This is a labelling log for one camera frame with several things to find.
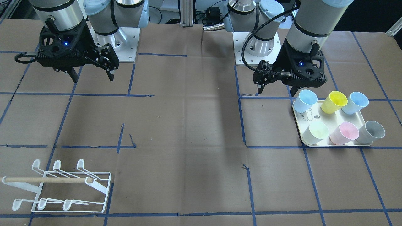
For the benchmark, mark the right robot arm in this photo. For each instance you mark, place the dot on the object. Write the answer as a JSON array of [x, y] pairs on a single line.
[[104, 16]]

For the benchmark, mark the pink cup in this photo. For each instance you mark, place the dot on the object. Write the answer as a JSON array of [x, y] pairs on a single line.
[[344, 133]]

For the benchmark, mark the light blue cup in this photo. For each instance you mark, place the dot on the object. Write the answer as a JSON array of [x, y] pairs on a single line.
[[305, 100]]

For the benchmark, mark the black electronics box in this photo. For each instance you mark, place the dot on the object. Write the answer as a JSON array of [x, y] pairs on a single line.
[[213, 13]]

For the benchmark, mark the cream plastic tray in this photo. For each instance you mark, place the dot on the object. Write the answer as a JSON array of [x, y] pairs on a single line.
[[332, 121]]

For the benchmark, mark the yellow cup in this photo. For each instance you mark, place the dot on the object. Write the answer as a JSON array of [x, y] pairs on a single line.
[[333, 102]]

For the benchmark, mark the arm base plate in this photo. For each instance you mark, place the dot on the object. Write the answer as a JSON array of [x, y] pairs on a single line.
[[124, 41], [270, 50]]

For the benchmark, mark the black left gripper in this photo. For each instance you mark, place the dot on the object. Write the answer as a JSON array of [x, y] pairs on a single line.
[[284, 59]]

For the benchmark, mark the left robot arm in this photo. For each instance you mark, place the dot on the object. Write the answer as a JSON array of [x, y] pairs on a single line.
[[315, 20]]

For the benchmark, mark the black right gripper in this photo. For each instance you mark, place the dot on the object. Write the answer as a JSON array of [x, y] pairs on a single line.
[[89, 41]]

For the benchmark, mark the pale green cup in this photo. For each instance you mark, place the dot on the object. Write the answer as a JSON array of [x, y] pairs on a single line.
[[315, 132]]

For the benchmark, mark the white wire cup rack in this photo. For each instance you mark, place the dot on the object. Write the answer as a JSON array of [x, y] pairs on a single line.
[[57, 190]]

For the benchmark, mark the grey cup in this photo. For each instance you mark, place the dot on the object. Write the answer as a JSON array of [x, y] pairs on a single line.
[[370, 131]]

